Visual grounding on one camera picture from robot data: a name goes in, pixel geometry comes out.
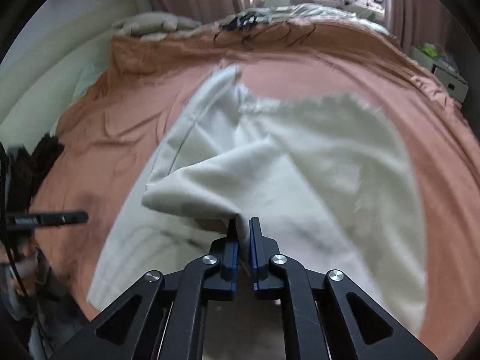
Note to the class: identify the black folded garment on bed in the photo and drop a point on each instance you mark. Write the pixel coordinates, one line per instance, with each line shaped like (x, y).
(28, 171)

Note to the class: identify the green item on cabinet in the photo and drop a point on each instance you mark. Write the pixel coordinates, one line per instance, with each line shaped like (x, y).
(430, 50)

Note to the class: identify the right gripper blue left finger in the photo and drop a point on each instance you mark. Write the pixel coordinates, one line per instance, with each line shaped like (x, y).
(213, 277)

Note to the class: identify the orange brown bed blanket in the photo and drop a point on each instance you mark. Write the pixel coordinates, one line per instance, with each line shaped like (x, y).
(112, 131)

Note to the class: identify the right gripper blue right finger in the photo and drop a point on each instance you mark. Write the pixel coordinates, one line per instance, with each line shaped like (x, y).
(278, 277)

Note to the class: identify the person left hand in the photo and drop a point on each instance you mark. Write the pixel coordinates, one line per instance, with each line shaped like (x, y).
(28, 268)

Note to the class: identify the white bedside drawer cabinet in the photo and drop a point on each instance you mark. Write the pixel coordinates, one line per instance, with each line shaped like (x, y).
(454, 83)

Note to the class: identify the cream white jacket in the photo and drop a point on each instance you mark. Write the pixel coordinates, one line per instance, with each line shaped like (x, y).
(329, 179)

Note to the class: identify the beige plush toy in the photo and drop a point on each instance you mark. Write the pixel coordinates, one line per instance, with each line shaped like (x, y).
(153, 22)

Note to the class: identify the light green pillow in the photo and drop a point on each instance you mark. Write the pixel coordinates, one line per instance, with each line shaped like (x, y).
(88, 76)

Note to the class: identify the right pink curtain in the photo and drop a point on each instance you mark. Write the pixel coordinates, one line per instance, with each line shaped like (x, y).
(416, 22)

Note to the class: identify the cream padded headboard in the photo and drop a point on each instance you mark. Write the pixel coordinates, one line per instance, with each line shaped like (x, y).
(41, 56)

